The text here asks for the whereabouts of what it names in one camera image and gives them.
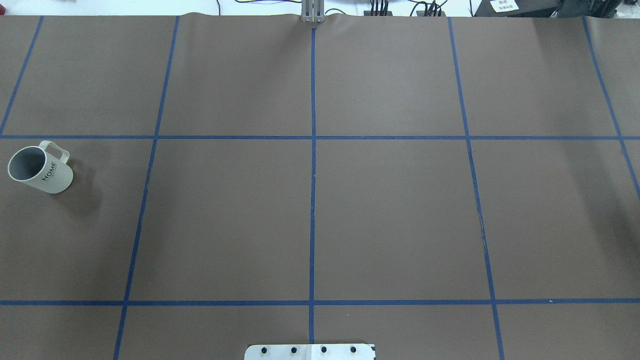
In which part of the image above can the white HOME mug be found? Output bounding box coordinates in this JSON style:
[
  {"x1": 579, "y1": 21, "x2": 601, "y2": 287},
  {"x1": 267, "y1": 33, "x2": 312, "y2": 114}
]
[{"x1": 7, "y1": 140, "x2": 74, "y2": 194}]

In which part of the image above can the black box device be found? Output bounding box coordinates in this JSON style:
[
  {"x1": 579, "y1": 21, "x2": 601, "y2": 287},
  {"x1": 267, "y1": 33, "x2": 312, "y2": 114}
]
[{"x1": 472, "y1": 0, "x2": 558, "y2": 18}]

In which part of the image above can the white pedestal base column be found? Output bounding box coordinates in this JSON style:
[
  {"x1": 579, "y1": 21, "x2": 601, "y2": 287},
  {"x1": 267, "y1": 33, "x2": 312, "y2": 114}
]
[{"x1": 244, "y1": 343, "x2": 377, "y2": 360}]

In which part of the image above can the brown paper table mat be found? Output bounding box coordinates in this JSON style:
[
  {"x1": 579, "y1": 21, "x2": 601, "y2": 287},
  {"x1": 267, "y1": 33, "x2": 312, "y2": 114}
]
[{"x1": 1, "y1": 13, "x2": 640, "y2": 360}]

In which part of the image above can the aluminium extrusion post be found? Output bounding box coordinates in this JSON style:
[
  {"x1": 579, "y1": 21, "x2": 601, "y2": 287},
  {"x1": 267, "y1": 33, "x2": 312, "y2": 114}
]
[{"x1": 301, "y1": 0, "x2": 326, "y2": 24}]

